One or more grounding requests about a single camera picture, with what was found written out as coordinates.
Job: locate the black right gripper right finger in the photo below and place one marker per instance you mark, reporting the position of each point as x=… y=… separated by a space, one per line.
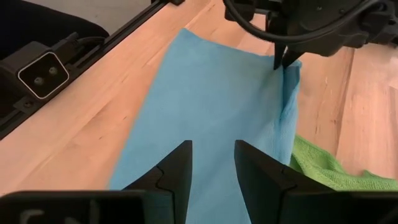
x=261 y=177

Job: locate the green microfiber towel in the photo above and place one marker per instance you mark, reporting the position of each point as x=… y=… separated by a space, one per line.
x=320 y=168

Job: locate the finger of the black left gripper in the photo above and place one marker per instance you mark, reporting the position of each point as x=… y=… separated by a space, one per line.
x=291 y=56
x=279 y=56

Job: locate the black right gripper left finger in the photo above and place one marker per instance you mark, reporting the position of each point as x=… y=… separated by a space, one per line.
x=174 y=174

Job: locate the black stereo camera box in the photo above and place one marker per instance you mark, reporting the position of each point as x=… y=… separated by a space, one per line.
x=43 y=76

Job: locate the blue microfiber towel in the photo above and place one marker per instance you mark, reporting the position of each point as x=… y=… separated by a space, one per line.
x=202 y=109

